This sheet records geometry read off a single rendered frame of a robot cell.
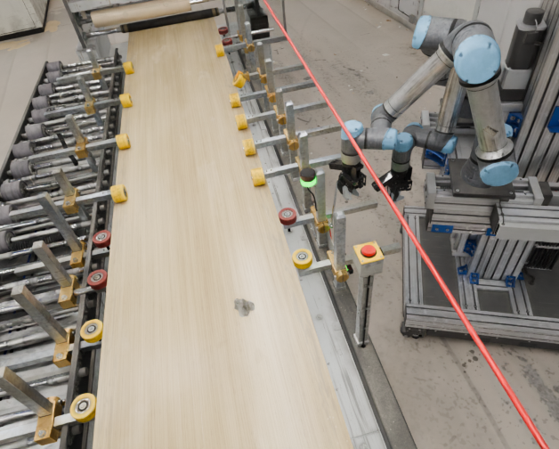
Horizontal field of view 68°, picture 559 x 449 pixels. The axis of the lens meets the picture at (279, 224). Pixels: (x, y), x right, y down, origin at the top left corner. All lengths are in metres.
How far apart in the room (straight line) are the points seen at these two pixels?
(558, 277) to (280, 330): 1.73
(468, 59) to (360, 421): 1.21
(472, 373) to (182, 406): 1.58
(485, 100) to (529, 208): 0.61
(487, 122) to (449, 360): 1.41
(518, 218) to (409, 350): 1.01
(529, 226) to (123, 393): 1.55
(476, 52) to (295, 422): 1.16
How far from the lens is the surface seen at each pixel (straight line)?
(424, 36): 1.75
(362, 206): 1.90
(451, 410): 2.39
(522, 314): 2.48
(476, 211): 1.89
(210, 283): 1.63
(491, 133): 1.52
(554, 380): 2.62
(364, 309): 1.46
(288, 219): 1.78
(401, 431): 1.56
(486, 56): 1.36
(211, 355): 1.47
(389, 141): 1.51
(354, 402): 1.66
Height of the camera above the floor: 2.17
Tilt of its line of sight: 45 degrees down
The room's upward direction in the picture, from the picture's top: 8 degrees counter-clockwise
